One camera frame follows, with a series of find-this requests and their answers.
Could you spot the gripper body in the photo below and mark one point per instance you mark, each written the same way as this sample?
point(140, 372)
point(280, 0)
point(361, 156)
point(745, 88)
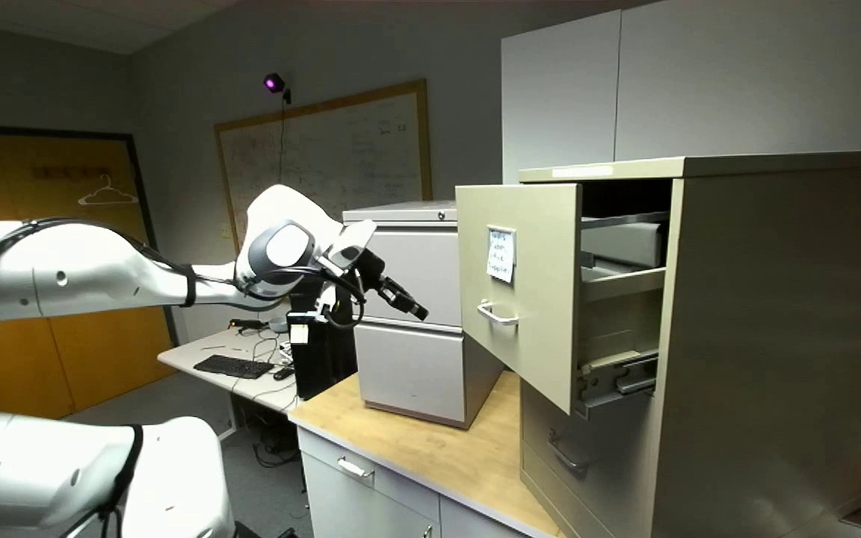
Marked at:
point(372, 270)

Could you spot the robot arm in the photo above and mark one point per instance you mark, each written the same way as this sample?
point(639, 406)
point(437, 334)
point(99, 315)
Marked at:
point(64, 276)

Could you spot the grey cabinet drawer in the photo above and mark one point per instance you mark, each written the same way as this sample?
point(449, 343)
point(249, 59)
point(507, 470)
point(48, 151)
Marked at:
point(408, 370)
point(423, 269)

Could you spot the grey file cabinet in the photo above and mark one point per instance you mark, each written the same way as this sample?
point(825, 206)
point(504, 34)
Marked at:
point(415, 373)

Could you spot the beige open cabinet drawer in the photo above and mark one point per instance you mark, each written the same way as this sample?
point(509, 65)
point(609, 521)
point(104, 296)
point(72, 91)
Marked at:
point(535, 314)

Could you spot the white counter drawer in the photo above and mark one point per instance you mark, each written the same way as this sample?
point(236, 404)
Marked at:
point(400, 478)

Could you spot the beige closed cabinet drawer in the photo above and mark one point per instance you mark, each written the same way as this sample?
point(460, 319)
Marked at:
point(610, 478)

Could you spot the beige file cabinet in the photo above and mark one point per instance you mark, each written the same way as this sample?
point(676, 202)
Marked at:
point(774, 336)

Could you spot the black computer tower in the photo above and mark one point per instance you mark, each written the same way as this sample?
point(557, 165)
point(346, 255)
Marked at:
point(318, 359)

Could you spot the white paper note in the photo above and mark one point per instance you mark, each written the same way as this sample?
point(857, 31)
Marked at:
point(501, 254)

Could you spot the black computer mouse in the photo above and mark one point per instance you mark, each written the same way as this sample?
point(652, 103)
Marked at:
point(283, 373)

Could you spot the black keyboard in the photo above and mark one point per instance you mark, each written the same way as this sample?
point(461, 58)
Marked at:
point(235, 366)

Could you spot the white desk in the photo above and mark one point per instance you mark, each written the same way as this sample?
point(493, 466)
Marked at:
point(206, 351)

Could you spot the white clothes hanger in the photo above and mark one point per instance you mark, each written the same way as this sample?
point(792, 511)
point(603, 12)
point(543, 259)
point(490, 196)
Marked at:
point(107, 196)

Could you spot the orange door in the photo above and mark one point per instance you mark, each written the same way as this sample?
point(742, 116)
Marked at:
point(102, 359)

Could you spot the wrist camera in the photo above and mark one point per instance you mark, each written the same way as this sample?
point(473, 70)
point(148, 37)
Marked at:
point(354, 237)

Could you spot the whiteboard with wooden frame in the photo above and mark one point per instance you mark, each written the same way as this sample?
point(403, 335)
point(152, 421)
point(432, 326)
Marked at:
point(326, 149)

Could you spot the camera on mount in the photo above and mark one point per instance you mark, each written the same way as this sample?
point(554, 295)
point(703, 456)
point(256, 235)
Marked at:
point(274, 82)

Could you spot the white wall cabinet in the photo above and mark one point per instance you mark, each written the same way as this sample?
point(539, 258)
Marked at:
point(699, 82)

